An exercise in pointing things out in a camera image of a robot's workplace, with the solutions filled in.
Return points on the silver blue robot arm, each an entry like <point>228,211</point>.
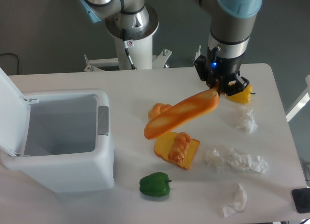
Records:
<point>231,20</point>

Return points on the white trash can lid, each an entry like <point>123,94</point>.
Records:
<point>15,111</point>

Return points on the green bell pepper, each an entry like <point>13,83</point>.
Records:
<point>155,184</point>

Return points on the white trash can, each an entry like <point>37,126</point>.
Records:
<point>69,147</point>

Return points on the black device at edge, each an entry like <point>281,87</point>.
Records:
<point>301,199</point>

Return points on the white frame at right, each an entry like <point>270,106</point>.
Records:
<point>300,102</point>

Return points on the crumpled white tissue upper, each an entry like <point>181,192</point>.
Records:
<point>245,121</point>

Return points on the crumpled white tissue lower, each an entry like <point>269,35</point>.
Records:
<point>238,203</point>

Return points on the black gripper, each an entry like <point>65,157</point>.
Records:
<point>215,70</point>

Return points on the crumpled white tissue small middle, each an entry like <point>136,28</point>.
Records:
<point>214,160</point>

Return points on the yellow bell pepper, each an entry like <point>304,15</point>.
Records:
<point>243,97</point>

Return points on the round knotted bread roll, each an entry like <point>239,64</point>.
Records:
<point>157,109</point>

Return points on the crumpled white tissue large middle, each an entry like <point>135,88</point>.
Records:
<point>246,162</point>

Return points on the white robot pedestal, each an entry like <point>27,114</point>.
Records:
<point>133,38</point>

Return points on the long orange baguette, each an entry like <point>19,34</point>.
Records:
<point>192,107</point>

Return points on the small braided bread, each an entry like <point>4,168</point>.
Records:
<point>179,147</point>

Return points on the yellow toast slice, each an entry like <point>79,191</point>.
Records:
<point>164,143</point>

